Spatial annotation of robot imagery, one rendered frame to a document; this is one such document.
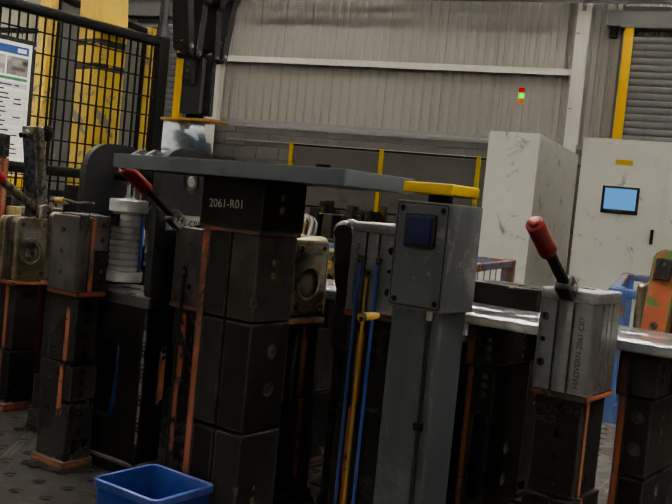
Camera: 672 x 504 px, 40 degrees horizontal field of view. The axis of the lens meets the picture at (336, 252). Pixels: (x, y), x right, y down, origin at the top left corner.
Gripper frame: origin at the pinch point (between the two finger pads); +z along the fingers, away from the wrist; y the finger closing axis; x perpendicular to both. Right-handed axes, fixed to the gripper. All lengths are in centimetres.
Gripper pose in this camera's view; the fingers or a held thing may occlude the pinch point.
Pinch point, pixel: (198, 87)
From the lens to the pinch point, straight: 121.5
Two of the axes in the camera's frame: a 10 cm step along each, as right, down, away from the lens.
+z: -0.9, 9.9, 0.5
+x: -8.9, -1.1, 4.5
